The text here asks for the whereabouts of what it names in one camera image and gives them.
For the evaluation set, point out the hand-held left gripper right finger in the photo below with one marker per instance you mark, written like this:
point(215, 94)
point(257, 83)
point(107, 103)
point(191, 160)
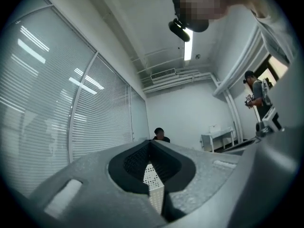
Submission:
point(204, 174)

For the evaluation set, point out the long ceiling light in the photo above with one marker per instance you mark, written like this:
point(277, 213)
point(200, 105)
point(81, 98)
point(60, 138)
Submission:
point(188, 49)

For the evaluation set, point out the white side table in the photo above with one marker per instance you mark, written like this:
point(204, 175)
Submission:
point(217, 138)

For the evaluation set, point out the white ceiling duct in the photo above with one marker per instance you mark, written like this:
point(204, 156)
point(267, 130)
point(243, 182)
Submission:
point(237, 68)

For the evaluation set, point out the round smoke detector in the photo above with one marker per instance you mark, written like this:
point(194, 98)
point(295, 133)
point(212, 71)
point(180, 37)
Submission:
point(198, 56)

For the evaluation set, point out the person's head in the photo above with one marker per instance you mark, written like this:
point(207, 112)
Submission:
point(204, 1)

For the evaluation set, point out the person's white t-shirt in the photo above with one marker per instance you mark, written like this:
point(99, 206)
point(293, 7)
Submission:
point(275, 34)

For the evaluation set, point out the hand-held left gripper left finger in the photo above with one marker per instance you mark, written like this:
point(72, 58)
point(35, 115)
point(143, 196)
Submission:
point(95, 186)

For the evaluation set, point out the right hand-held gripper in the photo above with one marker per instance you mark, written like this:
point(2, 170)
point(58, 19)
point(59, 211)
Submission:
point(273, 120)

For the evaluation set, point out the black head camera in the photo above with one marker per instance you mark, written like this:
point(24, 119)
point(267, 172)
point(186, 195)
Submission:
point(179, 30)

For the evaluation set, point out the white plastic basket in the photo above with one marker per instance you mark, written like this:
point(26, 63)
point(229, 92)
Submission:
point(152, 182)

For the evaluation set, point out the white air conditioner vent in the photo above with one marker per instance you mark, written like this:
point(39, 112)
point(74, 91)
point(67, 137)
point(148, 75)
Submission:
point(164, 74)

